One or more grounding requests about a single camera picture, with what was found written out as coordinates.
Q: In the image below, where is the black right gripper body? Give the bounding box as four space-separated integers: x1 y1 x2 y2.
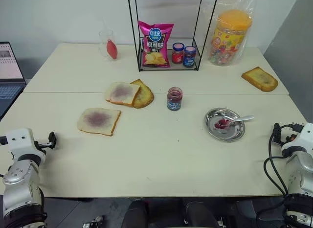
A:
278 128 299 145

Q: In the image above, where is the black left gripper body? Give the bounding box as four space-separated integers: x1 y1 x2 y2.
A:
33 138 51 155

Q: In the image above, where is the metal spoon with jam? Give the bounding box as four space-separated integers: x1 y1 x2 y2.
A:
214 114 255 129

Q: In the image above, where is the white bread slice with jam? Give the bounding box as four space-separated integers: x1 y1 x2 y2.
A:
77 107 122 137
105 81 142 107

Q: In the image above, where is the toasted bread slice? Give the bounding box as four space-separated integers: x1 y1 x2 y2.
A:
241 66 279 92
130 79 155 109

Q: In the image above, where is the open blue jam jar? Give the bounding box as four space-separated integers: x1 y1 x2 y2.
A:
166 87 183 112

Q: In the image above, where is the blue jam jar with lid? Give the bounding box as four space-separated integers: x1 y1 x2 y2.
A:
182 46 196 68

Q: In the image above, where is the red jam jar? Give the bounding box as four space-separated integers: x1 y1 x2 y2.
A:
171 42 184 65

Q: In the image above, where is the round metal plate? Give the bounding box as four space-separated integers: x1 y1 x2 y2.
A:
204 107 246 141

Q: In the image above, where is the laptop computer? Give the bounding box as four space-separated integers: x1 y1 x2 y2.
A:
0 41 27 121

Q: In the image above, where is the clear glass cup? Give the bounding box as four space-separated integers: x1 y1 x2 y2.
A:
98 29 121 60

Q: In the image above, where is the candy jar with orange lid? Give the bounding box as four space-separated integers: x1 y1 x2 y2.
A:
208 9 253 66

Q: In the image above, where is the red object in cup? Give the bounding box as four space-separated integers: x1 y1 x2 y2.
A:
106 39 120 60

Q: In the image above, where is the dark rounded shape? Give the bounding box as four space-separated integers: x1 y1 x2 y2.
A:
182 198 220 228
122 199 154 228

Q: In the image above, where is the clear plastic bag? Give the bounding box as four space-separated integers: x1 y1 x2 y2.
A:
200 0 260 67

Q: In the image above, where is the pink potato chips bag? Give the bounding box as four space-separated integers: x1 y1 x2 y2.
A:
137 20 175 68

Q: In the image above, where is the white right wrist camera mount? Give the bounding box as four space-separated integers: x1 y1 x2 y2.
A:
281 122 313 160

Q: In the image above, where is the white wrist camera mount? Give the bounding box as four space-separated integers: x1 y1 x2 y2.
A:
4 127 37 157
281 122 313 160

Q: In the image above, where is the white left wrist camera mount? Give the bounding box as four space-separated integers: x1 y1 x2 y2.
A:
4 127 37 157

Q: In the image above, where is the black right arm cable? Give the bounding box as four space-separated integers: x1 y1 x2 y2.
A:
263 125 290 197

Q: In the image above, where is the black wire rack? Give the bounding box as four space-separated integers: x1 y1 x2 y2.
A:
127 0 219 72

